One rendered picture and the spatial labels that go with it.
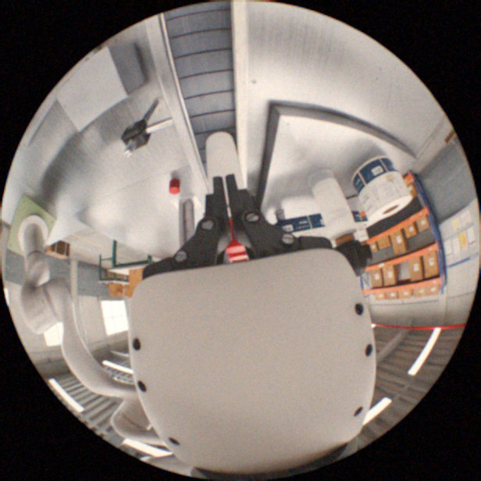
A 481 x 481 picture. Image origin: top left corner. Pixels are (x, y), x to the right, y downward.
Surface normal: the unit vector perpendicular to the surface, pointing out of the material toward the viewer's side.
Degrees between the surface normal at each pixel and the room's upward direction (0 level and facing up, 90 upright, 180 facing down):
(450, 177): 90
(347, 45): 0
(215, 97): 0
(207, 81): 0
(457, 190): 90
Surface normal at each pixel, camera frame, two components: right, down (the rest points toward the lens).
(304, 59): 0.17, 0.95
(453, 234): -0.98, 0.15
